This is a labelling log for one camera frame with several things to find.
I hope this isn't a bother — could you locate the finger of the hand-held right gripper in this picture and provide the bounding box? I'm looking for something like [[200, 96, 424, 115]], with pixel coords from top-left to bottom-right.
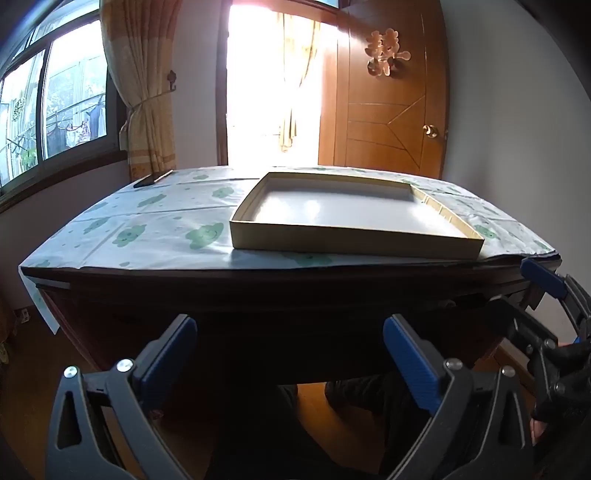
[[519, 258, 591, 342], [501, 298, 561, 365]]

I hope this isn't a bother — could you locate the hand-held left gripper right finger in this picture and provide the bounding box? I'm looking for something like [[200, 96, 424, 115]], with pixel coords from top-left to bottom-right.
[[382, 314, 536, 480]]

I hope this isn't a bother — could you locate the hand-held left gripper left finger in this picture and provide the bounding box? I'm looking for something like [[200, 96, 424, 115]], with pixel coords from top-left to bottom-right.
[[44, 314, 198, 480]]

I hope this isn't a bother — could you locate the dark wooden drawer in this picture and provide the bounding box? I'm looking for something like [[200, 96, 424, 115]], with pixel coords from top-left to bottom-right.
[[78, 295, 490, 384]]

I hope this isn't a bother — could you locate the shallow cardboard box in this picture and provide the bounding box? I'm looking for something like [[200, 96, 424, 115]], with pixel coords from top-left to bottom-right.
[[229, 172, 485, 260]]

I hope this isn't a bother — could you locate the person's right leg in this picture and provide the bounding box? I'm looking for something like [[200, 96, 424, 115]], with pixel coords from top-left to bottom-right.
[[323, 374, 416, 480]]

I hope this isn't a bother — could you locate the person's leg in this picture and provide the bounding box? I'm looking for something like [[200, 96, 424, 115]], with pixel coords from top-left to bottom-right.
[[323, 374, 416, 480], [203, 383, 301, 480]]

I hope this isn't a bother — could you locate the person's left leg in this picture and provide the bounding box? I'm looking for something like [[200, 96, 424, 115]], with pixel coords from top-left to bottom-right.
[[203, 383, 301, 480]]

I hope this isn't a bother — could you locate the black smartphone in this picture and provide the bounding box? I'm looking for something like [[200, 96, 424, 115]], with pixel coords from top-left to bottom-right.
[[133, 169, 174, 189]]

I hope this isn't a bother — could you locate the brown wooden door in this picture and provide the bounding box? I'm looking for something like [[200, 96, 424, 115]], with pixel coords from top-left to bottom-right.
[[318, 0, 451, 178]]

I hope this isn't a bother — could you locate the hanging laundry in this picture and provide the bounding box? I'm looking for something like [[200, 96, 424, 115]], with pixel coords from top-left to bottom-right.
[[46, 104, 108, 148]]

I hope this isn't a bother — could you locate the paper-cut door ornament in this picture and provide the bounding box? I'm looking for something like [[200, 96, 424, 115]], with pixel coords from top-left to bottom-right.
[[365, 30, 411, 77]]

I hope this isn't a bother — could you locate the yellow window curtain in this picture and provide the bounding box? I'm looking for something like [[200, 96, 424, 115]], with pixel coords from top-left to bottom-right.
[[100, 0, 183, 182]]

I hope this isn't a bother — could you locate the sliding glass window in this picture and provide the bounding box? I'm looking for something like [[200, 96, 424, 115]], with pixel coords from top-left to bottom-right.
[[0, 11, 127, 204]]

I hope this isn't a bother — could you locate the pale balcony curtain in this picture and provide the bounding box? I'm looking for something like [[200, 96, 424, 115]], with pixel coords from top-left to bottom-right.
[[277, 11, 321, 153]]

